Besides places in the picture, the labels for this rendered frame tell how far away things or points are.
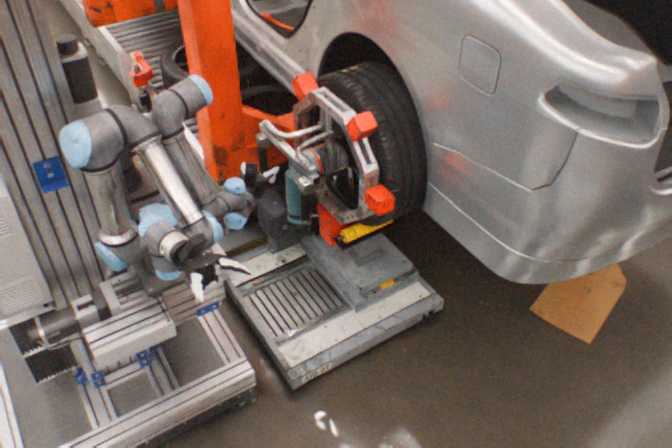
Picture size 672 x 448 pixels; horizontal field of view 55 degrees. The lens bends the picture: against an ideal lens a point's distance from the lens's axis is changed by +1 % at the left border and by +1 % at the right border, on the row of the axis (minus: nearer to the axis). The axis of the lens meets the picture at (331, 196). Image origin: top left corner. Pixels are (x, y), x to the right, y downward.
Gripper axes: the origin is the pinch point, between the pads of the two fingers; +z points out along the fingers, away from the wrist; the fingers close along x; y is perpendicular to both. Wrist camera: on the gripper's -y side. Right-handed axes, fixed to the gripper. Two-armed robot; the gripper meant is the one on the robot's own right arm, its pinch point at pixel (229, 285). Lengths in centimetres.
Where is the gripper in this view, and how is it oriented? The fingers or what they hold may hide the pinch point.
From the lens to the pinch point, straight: 161.7
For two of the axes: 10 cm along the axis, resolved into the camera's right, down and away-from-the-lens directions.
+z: 7.2, 4.5, -5.3
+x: -6.9, 3.6, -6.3
